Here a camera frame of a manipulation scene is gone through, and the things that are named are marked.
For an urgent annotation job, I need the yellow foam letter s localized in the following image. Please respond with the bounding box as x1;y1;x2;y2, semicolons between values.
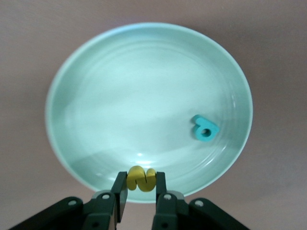
126;165;158;192

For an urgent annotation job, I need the teal foam letter p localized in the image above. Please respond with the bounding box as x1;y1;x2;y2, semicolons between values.
191;114;220;142

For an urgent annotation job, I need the green plate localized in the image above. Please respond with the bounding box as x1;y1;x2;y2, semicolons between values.
44;23;254;204

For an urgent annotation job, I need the brown paper table cover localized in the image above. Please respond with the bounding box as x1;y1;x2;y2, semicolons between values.
0;0;307;230

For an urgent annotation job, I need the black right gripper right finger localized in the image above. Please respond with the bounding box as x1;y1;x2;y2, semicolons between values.
152;171;250;230

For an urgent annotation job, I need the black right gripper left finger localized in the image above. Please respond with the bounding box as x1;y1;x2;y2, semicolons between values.
9;171;128;230

